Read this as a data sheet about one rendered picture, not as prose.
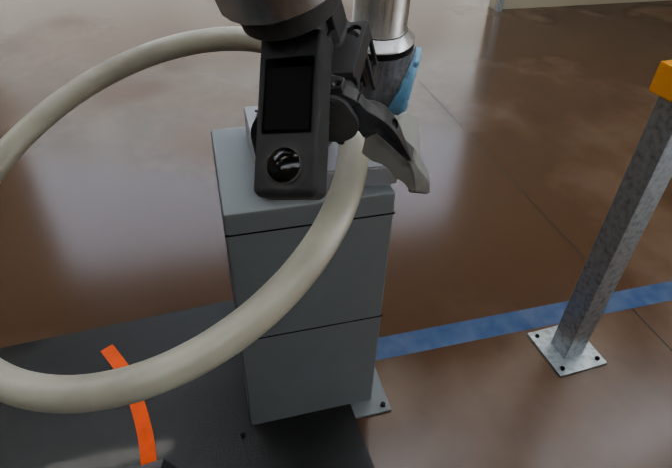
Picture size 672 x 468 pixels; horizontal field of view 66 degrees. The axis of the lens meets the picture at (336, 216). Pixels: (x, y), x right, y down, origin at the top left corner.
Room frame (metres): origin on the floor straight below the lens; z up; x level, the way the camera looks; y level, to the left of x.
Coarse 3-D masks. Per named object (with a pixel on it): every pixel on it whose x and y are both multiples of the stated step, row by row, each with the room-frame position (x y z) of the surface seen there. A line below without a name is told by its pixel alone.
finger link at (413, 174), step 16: (416, 128) 0.41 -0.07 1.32; (368, 144) 0.36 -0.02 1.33; (384, 144) 0.36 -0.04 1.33; (416, 144) 0.39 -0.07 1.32; (384, 160) 0.36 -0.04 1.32; (400, 160) 0.36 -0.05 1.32; (416, 160) 0.36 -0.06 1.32; (400, 176) 0.37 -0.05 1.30; (416, 176) 0.36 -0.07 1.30; (416, 192) 0.37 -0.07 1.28
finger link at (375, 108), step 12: (360, 96) 0.35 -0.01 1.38; (360, 108) 0.35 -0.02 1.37; (372, 108) 0.35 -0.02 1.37; (384, 108) 0.36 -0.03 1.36; (360, 120) 0.35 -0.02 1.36; (372, 120) 0.35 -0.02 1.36; (384, 120) 0.35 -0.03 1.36; (396, 120) 0.36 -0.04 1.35; (360, 132) 0.36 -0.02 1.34; (372, 132) 0.35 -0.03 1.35; (384, 132) 0.35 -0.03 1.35; (396, 132) 0.35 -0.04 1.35; (396, 144) 0.35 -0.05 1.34; (408, 144) 0.37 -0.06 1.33; (408, 156) 0.36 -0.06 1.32
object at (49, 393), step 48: (144, 48) 0.67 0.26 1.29; (192, 48) 0.67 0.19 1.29; (240, 48) 0.65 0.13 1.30; (48, 96) 0.62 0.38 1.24; (0, 144) 0.55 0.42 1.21; (336, 192) 0.37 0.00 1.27; (336, 240) 0.34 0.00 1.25; (288, 288) 0.29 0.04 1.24; (240, 336) 0.26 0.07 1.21; (0, 384) 0.25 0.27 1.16; (48, 384) 0.24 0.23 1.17; (96, 384) 0.24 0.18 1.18; (144, 384) 0.23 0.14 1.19
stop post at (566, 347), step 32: (640, 160) 1.22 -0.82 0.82; (640, 192) 1.19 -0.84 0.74; (608, 224) 1.23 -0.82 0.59; (640, 224) 1.19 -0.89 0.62; (608, 256) 1.19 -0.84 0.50; (576, 288) 1.24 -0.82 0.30; (608, 288) 1.19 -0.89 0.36; (576, 320) 1.20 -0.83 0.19; (544, 352) 1.20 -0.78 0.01; (576, 352) 1.19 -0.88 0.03
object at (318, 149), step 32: (320, 32) 0.35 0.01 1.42; (288, 64) 0.34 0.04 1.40; (320, 64) 0.33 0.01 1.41; (288, 96) 0.32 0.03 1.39; (320, 96) 0.32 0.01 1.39; (288, 128) 0.31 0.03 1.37; (320, 128) 0.31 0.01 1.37; (256, 160) 0.30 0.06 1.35; (288, 160) 0.29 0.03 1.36; (320, 160) 0.29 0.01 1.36; (256, 192) 0.28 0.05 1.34; (288, 192) 0.28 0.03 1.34; (320, 192) 0.28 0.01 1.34
